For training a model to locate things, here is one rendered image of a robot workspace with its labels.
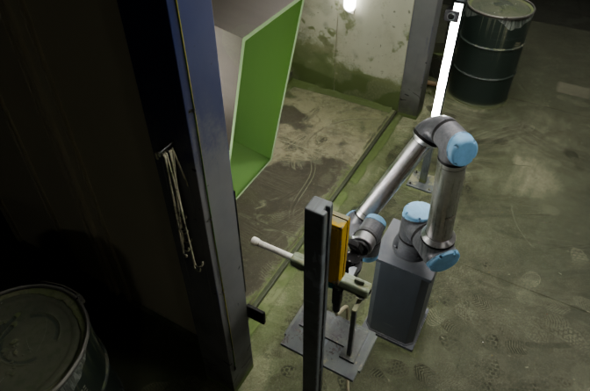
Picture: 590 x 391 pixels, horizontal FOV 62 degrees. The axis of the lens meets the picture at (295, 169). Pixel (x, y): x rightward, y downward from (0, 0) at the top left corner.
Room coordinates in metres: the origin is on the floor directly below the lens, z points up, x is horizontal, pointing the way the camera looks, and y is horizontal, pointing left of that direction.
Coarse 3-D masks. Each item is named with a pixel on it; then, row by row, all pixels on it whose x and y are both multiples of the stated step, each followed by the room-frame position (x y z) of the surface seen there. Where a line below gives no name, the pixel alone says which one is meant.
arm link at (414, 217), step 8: (408, 208) 1.67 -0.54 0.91; (416, 208) 1.67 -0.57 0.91; (424, 208) 1.67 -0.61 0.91; (408, 216) 1.62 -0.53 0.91; (416, 216) 1.61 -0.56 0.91; (424, 216) 1.61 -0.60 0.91; (400, 224) 1.66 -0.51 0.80; (408, 224) 1.61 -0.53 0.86; (416, 224) 1.59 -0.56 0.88; (424, 224) 1.58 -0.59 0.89; (400, 232) 1.65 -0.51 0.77; (408, 232) 1.59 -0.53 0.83; (416, 232) 1.55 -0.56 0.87; (408, 240) 1.60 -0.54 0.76
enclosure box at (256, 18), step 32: (224, 0) 2.25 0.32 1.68; (256, 0) 2.31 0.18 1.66; (288, 0) 2.36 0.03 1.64; (224, 32) 2.00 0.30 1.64; (256, 32) 2.07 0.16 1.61; (288, 32) 2.54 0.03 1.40; (224, 64) 2.01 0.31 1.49; (256, 64) 2.63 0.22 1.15; (288, 64) 2.54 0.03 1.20; (224, 96) 2.02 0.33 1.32; (256, 96) 2.64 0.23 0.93; (256, 128) 2.65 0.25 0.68; (256, 160) 2.57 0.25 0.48
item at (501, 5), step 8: (472, 0) 4.33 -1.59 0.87; (480, 0) 4.34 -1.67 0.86; (488, 0) 4.34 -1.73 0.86; (496, 0) 4.34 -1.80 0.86; (504, 0) 4.34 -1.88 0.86; (512, 0) 4.34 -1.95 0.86; (520, 0) 4.32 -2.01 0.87; (480, 8) 4.16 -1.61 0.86; (488, 8) 4.16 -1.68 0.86; (496, 8) 4.16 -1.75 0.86; (504, 8) 4.15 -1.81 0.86; (512, 8) 4.15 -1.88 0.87; (520, 8) 4.16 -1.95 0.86; (528, 8) 4.15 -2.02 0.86; (504, 16) 3.99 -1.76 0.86; (512, 16) 3.99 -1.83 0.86; (520, 16) 3.99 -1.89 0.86
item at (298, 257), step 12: (252, 240) 1.27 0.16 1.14; (276, 252) 1.22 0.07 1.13; (288, 252) 1.21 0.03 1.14; (300, 264) 1.15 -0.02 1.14; (348, 276) 1.09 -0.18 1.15; (336, 288) 1.09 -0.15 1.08; (348, 288) 1.06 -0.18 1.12; (360, 288) 1.04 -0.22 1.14; (336, 300) 1.08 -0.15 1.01; (336, 312) 1.09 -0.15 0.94
